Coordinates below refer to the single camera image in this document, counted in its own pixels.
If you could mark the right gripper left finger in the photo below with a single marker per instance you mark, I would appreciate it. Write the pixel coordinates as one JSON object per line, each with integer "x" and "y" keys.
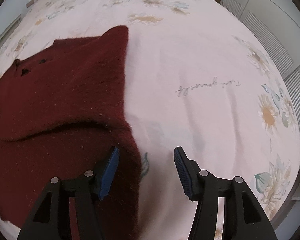
{"x": 50, "y": 215}

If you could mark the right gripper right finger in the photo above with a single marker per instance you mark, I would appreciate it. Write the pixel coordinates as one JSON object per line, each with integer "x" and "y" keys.
{"x": 244, "y": 217}

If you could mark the dark red knit sweater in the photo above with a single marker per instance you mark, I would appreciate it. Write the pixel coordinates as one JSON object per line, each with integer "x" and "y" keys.
{"x": 61, "y": 110}

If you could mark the floral pink bedspread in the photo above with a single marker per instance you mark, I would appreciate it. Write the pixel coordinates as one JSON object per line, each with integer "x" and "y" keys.
{"x": 196, "y": 77}

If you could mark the white wardrobe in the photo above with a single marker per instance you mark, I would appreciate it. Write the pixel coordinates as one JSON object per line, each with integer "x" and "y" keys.
{"x": 276, "y": 24}

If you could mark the left wall switch plate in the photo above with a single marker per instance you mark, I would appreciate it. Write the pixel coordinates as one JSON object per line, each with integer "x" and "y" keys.
{"x": 30, "y": 3}

